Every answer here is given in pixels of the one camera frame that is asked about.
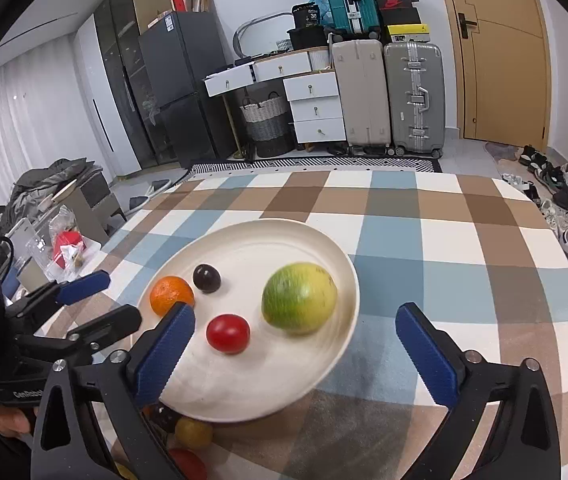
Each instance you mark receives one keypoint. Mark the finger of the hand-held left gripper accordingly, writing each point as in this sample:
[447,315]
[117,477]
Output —
[84,284]
[109,324]

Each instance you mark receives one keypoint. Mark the checked tablecloth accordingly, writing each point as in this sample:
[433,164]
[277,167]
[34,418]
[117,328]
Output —
[413,240]

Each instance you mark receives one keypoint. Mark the red cherry tomato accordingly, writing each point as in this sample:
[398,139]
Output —
[228,334]
[189,465]

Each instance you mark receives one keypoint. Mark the grey woven basket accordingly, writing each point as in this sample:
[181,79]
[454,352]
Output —
[266,125]

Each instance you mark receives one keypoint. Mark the plain black shoe box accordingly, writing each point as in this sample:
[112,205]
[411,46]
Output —
[399,16]

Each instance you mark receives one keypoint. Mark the dark grey fridge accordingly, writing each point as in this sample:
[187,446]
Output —
[184,85]

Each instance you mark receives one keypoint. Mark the white curtain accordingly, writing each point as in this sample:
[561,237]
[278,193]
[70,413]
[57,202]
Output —
[24,130]

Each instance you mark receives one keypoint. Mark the red black shoe box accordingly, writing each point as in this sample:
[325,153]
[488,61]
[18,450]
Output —
[397,4]

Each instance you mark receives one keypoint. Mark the blue plastic bag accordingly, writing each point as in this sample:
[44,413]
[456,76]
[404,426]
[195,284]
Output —
[323,7]

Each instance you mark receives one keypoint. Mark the brown longan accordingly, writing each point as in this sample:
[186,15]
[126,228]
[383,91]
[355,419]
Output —
[194,432]

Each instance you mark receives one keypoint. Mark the wooden door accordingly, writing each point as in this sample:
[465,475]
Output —
[498,70]

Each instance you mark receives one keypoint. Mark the green round fruit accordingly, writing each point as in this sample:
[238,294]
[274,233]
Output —
[299,299]

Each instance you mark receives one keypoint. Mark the black bucket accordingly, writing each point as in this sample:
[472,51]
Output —
[308,16]

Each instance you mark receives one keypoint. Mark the dark glass cabinet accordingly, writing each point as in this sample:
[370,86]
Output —
[119,60]

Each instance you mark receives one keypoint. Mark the yellow shoe box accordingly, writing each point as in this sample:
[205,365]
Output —
[408,33]

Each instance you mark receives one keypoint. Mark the dark purple plum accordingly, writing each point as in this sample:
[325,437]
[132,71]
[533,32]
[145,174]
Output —
[206,277]
[165,419]

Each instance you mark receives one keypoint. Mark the clear plastic bag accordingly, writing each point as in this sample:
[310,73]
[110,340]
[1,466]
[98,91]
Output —
[64,250]

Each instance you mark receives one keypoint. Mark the grey slipper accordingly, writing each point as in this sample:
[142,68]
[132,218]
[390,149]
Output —
[160,185]
[139,202]

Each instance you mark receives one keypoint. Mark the small white basket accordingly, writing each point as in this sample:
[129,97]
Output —
[284,46]

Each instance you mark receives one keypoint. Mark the oval metal hoop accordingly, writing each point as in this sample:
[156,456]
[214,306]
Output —
[244,27]

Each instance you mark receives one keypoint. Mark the black white striped rug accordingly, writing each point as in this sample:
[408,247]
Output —
[314,162]

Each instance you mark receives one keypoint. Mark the beige suitcase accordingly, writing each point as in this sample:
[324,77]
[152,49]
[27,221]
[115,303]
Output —
[363,95]

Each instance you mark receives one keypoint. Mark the person's left hand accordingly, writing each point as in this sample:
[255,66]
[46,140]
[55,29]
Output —
[11,420]

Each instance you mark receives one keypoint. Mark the silver suitcase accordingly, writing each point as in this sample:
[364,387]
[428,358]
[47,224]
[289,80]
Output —
[413,100]

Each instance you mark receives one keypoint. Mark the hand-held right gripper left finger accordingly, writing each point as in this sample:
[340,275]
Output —
[164,355]

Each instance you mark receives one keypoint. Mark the black storage box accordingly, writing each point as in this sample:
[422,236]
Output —
[308,39]

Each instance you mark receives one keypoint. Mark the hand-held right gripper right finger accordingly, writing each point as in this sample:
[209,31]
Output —
[426,355]

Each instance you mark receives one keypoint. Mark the grey doormat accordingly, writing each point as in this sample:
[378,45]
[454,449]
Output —
[501,152]

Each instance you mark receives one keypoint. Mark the cream round plate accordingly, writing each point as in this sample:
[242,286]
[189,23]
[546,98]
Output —
[264,380]

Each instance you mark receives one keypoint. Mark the white desk with drawers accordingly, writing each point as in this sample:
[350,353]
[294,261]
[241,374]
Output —
[314,105]

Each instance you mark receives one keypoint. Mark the orange mandarin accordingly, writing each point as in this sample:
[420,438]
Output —
[147,411]
[169,292]

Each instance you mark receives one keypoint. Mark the dark jacket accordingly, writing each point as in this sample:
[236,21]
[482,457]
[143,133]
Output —
[49,180]

